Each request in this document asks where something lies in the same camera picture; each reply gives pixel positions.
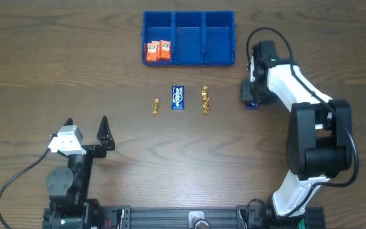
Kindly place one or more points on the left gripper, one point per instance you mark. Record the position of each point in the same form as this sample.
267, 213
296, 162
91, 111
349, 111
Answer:
96, 151

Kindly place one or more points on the gold candy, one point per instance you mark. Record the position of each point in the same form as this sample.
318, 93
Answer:
206, 106
155, 106
205, 92

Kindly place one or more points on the blue candy pack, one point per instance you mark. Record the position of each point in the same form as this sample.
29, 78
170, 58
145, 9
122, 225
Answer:
177, 98
252, 106

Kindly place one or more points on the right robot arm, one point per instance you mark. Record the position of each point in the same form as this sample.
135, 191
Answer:
297, 92

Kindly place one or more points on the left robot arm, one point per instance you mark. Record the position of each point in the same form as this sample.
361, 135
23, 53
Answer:
59, 183

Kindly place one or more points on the blue tray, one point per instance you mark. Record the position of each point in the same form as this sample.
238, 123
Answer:
216, 41

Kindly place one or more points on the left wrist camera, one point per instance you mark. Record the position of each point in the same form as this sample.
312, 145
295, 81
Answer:
67, 138

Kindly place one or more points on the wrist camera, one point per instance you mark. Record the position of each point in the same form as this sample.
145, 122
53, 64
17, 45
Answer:
67, 138
252, 71

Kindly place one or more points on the mounting rail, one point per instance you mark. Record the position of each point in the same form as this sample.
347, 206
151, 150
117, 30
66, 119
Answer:
164, 217

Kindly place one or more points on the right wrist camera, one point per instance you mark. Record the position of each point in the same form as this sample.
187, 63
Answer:
252, 71

